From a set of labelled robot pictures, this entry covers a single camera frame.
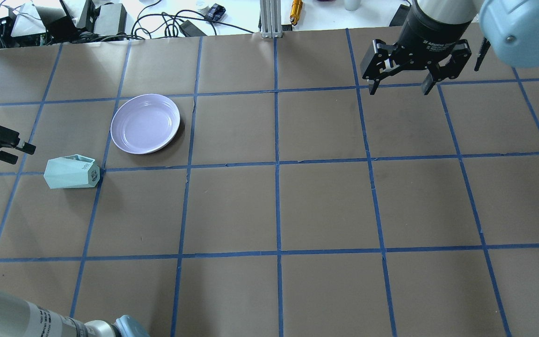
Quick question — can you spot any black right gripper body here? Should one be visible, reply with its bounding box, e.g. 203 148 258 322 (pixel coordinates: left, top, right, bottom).
393 0 478 70

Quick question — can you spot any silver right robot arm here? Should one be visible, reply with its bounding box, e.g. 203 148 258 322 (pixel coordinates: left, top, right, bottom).
361 0 539 94

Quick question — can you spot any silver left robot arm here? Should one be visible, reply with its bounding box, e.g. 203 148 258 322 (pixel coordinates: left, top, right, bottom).
0 126 148 337

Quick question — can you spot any black power adapter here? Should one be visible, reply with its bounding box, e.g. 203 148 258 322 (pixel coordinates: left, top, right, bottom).
178 20 207 37

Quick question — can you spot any aluminium frame post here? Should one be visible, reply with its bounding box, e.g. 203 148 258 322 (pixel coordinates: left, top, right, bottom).
259 0 283 38

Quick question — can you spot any yellow brass cylinder tool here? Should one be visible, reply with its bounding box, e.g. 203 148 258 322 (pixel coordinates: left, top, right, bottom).
289 0 304 26

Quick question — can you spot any mint green faceted cup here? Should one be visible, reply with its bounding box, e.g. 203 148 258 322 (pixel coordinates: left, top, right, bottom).
44 154 101 189

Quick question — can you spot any lavender round plate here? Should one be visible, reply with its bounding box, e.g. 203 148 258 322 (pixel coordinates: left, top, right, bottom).
110 94 182 155

